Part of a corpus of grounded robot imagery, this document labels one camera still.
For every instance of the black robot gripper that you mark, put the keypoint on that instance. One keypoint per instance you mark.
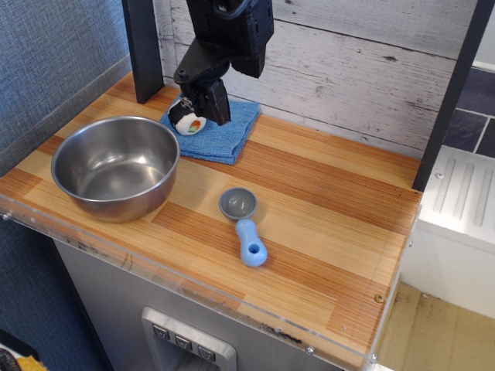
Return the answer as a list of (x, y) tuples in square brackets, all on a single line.
[(227, 34)]

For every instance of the blue and grey spoon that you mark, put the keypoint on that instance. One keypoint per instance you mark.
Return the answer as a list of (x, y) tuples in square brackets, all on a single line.
[(240, 204)]

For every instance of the clear acrylic counter edge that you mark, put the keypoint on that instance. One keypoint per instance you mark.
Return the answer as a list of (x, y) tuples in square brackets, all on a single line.
[(322, 293)]

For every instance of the plush sushi roll toy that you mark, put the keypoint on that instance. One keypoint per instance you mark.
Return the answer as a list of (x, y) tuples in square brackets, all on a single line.
[(183, 120)]

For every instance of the blue folded cloth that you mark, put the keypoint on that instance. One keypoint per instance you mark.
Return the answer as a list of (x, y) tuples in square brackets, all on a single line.
[(218, 143)]

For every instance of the stainless steel bowl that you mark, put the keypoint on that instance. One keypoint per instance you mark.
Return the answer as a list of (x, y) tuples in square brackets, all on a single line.
[(118, 169)]

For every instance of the grey cabinet front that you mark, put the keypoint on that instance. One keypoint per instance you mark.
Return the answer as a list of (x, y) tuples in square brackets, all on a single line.
[(114, 299)]

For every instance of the grey dispenser button panel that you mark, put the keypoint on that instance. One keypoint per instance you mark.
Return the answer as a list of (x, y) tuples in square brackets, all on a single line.
[(174, 345)]

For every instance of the white ribbed appliance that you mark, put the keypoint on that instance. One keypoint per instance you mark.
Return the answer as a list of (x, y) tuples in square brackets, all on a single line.
[(451, 253)]

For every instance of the yellow and black object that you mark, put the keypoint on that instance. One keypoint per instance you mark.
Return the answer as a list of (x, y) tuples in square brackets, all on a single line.
[(16, 355)]

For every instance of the dark left shelf post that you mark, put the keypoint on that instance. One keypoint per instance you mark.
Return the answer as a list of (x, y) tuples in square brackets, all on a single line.
[(143, 44)]

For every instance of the dark shelf post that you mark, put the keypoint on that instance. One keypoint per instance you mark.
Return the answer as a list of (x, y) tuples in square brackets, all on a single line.
[(467, 54), (143, 44)]

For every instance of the dark right shelf post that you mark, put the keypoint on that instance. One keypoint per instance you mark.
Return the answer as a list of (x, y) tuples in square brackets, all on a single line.
[(467, 54)]

